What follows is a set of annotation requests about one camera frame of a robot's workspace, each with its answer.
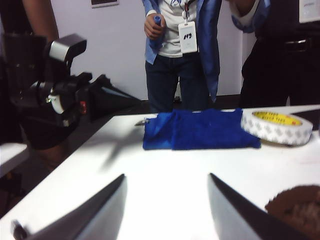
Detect round brown cardboard scrap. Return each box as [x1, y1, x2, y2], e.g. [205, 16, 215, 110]
[264, 184, 320, 227]

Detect person in black clothes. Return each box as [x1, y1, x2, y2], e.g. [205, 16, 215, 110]
[229, 0, 320, 108]

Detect white name badge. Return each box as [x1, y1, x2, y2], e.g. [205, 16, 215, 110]
[178, 21, 199, 54]

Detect hand of blue-shirted person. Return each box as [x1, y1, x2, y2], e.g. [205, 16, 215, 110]
[143, 15, 166, 41]

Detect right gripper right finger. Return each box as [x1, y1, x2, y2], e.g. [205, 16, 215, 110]
[208, 173, 315, 240]

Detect dark wall poster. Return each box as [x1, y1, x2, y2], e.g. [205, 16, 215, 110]
[91, 0, 120, 9]

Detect white double-sided tape roll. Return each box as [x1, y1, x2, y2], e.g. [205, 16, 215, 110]
[240, 109, 313, 146]

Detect bare-armed person, black shorts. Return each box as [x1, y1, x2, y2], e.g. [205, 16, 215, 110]
[0, 0, 85, 173]

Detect blue cloth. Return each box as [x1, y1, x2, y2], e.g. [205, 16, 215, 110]
[142, 107, 262, 151]

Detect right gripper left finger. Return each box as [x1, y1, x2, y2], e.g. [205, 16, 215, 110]
[28, 173, 128, 240]

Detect blue cylindrical handle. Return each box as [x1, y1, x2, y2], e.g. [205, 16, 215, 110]
[152, 14, 164, 29]

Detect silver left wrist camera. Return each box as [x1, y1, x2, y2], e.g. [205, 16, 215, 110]
[48, 33, 88, 63]

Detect person in blue shirt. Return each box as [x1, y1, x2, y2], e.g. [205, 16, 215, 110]
[141, 0, 222, 115]

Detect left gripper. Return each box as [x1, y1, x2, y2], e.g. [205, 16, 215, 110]
[51, 72, 142, 128]

